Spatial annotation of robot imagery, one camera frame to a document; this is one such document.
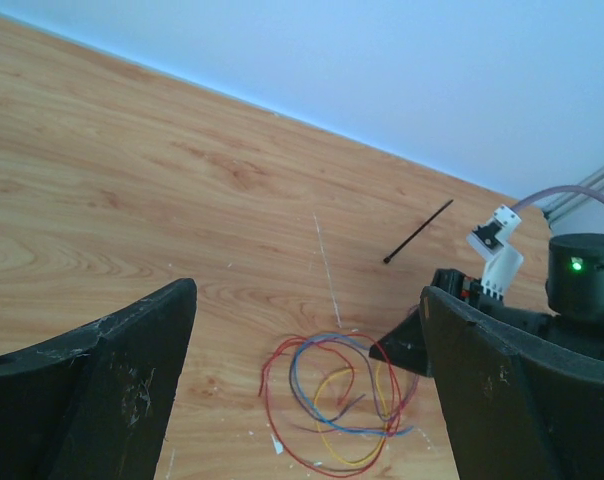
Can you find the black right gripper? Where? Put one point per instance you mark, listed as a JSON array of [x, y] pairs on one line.
[[404, 346]]

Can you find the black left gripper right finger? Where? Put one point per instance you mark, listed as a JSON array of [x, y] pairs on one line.
[[515, 406]]

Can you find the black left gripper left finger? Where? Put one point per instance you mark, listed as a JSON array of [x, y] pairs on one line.
[[95, 402]]

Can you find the black zip tie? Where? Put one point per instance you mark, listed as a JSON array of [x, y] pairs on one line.
[[388, 258]]

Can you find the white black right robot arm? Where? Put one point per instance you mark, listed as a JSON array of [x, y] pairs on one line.
[[574, 289]]

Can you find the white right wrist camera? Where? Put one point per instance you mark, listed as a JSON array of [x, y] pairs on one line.
[[501, 260]]

